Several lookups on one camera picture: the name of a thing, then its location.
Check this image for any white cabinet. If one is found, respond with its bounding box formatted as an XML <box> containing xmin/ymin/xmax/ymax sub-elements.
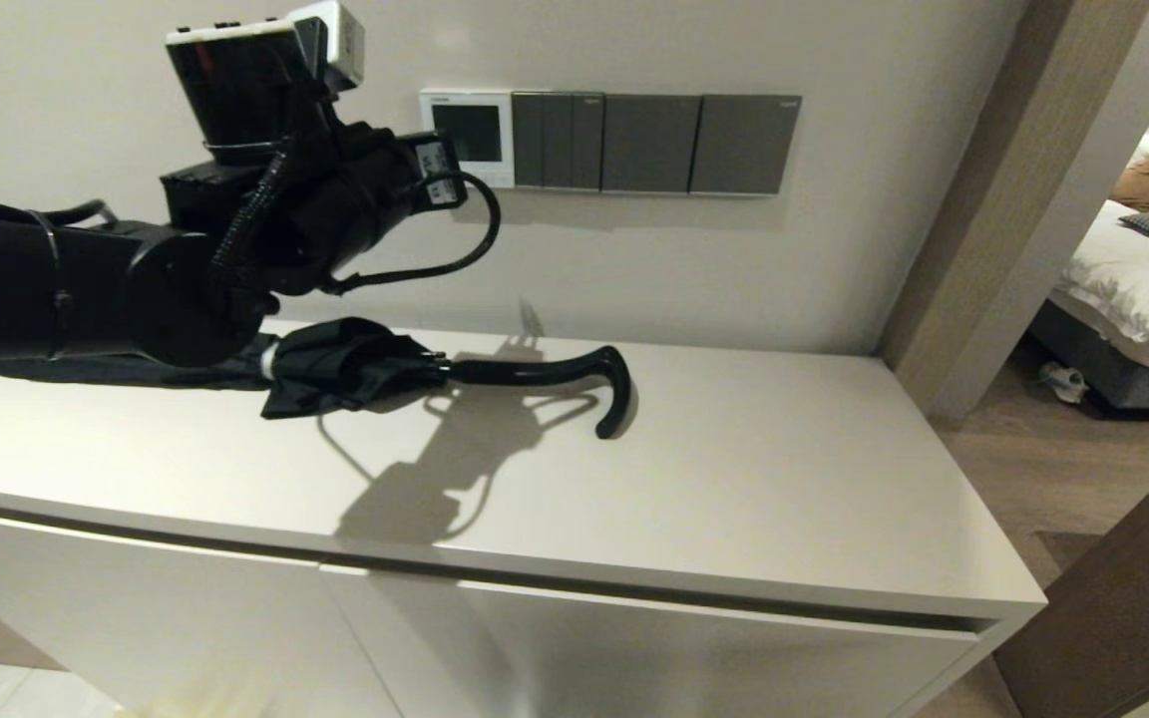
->
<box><xmin>0</xmin><ymin>317</ymin><xmax>1049</xmax><ymax>718</ymax></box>

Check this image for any black looping cable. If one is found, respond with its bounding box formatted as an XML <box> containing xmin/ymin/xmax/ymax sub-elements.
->
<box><xmin>320</xmin><ymin>170</ymin><xmax>503</xmax><ymax>297</ymax></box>

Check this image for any pale teal slipper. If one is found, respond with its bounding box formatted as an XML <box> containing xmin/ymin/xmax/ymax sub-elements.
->
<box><xmin>1038</xmin><ymin>361</ymin><xmax>1090</xmax><ymax>406</ymax></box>

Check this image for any black folded umbrella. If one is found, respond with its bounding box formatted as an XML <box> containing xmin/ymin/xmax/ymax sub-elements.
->
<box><xmin>0</xmin><ymin>317</ymin><xmax>632</xmax><ymax>440</ymax></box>

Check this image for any white bed with grey base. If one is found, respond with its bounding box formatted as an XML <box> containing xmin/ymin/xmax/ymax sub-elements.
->
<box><xmin>1028</xmin><ymin>100</ymin><xmax>1149</xmax><ymax>420</ymax></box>

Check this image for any white wall thermostat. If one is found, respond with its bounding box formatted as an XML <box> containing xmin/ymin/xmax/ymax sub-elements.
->
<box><xmin>419</xmin><ymin>88</ymin><xmax>517</xmax><ymax>190</ymax></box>

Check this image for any grey single wall switch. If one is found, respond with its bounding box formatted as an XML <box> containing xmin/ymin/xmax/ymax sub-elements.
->
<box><xmin>690</xmin><ymin>94</ymin><xmax>803</xmax><ymax>197</ymax></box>
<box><xmin>601</xmin><ymin>94</ymin><xmax>703</xmax><ymax>195</ymax></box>

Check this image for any grey triple rocker wall switch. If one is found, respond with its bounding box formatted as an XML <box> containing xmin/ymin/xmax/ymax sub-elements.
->
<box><xmin>512</xmin><ymin>92</ymin><xmax>605</xmax><ymax>192</ymax></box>

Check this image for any black wrist camera white top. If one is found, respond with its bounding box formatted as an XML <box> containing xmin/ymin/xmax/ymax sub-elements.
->
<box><xmin>164</xmin><ymin>0</ymin><xmax>368</xmax><ymax>166</ymax></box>

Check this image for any black corrugated cable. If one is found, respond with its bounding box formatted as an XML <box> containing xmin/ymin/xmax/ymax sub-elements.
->
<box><xmin>208</xmin><ymin>150</ymin><xmax>294</xmax><ymax>292</ymax></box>

